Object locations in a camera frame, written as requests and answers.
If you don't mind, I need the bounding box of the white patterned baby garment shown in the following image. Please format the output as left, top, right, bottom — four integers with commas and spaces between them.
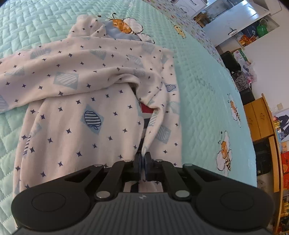
1, 16, 182, 195

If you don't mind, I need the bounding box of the black chair with clothes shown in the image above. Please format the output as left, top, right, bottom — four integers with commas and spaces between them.
220, 51, 255, 105

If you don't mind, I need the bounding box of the mint green bee quilt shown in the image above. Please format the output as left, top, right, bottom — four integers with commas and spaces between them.
1, 1, 257, 234

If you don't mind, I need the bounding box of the wooden desk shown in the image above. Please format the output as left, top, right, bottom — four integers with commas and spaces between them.
243, 95, 284, 234

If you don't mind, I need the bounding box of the orange box on desk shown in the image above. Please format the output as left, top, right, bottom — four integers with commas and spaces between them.
281, 151, 289, 174

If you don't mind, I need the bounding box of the child uniform photo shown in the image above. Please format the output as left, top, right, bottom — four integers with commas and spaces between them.
276, 114, 289, 142

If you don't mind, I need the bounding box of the heart patterned bedsheet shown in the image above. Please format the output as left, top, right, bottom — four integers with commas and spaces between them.
144, 0, 229, 68

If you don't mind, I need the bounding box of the white room door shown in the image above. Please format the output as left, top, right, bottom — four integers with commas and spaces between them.
203, 1, 270, 46

